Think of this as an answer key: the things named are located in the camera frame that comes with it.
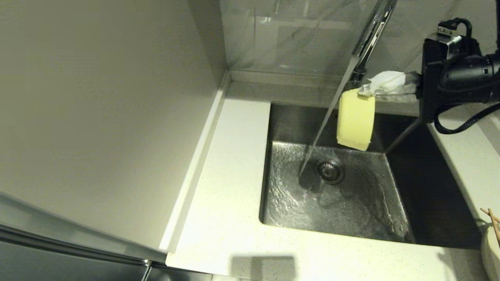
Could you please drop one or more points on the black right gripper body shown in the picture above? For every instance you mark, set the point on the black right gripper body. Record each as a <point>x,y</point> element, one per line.
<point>431,78</point>

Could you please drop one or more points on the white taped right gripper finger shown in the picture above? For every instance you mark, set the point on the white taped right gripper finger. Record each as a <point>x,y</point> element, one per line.
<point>390,80</point>
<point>390,95</point>

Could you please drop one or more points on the pale yellow bowl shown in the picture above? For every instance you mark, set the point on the pale yellow bowl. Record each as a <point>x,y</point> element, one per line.
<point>355,119</point>

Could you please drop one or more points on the round cream plate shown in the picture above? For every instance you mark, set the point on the round cream plate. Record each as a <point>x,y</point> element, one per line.
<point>491,253</point>

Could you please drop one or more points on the stainless steel sink basin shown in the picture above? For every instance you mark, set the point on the stainless steel sink basin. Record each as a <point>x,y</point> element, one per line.
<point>351,218</point>

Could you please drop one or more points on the tall chrome faucet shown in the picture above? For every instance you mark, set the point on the tall chrome faucet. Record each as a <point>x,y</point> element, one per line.
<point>373,31</point>

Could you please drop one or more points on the round metal drain strainer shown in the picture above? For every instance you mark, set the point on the round metal drain strainer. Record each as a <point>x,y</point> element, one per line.
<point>329,170</point>

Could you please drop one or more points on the tall pale cabinet side panel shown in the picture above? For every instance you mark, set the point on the tall pale cabinet side panel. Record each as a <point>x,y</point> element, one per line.
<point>97,117</point>

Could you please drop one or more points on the metal cabinet trim strip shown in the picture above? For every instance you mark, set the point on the metal cabinet trim strip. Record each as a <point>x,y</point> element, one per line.
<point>78,246</point>

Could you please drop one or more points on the dark glossy cabinet door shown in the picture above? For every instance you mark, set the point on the dark glossy cabinet door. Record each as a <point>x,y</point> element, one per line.
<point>58,267</point>

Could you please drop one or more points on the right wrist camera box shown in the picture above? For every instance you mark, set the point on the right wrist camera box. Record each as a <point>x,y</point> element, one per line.
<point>453,37</point>

